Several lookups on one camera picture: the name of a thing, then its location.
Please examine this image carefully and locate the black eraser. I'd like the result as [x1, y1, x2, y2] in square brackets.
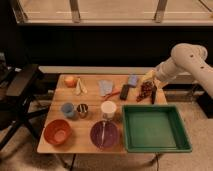
[120, 84, 130, 100]

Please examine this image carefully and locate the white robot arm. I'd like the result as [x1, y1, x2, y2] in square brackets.
[142, 43, 213, 94]

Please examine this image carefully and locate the white utensil in bowl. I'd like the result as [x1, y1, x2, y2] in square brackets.
[102, 121, 106, 142]

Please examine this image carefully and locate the purple bowl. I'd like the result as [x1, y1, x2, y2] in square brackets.
[90, 121, 119, 149]

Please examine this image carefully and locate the red bowl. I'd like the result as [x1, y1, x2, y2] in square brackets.
[44, 119, 72, 146]

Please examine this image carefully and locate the red grapes bunch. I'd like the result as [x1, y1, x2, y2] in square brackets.
[136, 81, 154, 102]

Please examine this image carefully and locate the black marker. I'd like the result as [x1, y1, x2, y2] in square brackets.
[151, 86, 157, 104]

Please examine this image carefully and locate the blue sponge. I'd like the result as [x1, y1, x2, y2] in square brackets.
[128, 75, 138, 87]

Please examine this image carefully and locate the blue cloth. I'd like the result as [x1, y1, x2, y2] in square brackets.
[98, 80, 114, 97]

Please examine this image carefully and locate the orange carrot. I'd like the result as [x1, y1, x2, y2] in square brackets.
[103, 89, 120, 101]

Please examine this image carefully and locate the white cup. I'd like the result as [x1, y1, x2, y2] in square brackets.
[101, 101, 117, 119]

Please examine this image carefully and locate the green plastic tray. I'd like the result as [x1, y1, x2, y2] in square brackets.
[122, 105, 192, 153]

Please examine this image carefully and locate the peeled banana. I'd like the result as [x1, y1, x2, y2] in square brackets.
[75, 78, 87, 95]

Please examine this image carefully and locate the orange fruit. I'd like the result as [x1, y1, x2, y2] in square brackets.
[64, 76, 77, 88]

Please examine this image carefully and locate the blue cup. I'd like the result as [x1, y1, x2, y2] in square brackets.
[61, 103, 75, 118]

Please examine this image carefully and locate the black office chair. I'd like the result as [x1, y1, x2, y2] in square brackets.
[0, 52, 49, 151]

